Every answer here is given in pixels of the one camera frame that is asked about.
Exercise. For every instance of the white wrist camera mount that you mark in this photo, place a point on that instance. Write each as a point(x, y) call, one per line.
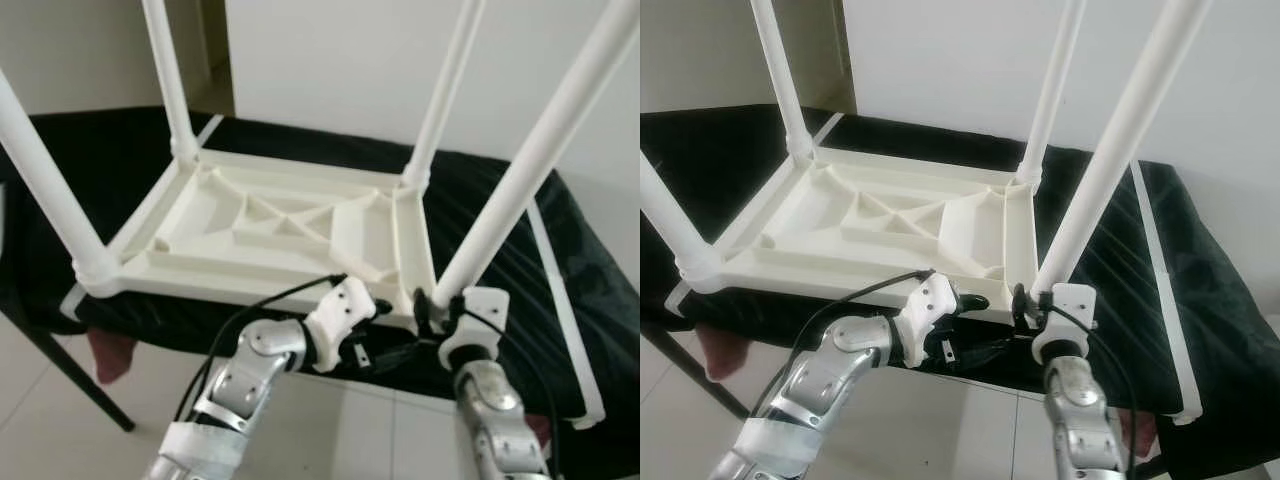
point(340, 315)
point(480, 320)
point(1068, 318)
point(928, 310)

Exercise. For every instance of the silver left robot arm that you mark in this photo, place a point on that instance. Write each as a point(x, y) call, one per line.
point(830, 375)
point(245, 380)

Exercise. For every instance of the pink cloth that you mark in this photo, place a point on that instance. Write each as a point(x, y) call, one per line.
point(538, 430)
point(110, 355)
point(1140, 430)
point(720, 352)

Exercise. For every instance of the white plastic table top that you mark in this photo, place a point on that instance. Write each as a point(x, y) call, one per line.
point(240, 215)
point(860, 215)

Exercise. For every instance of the black table cloth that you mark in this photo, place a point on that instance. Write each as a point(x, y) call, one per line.
point(1090, 200)
point(470, 210)

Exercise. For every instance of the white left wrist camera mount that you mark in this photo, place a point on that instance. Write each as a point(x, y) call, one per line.
point(928, 310)
point(340, 315)

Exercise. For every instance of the white plastic table leg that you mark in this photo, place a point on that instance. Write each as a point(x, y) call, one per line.
point(1052, 95)
point(445, 95)
point(782, 80)
point(675, 225)
point(530, 150)
point(1120, 140)
point(50, 190)
point(172, 80)

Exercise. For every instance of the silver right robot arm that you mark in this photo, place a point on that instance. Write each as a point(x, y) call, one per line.
point(1085, 410)
point(495, 415)

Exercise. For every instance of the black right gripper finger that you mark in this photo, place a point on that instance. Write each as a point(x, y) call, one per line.
point(1022, 306)
point(425, 312)

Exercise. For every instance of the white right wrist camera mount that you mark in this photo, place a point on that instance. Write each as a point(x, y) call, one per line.
point(480, 320)
point(1068, 318)

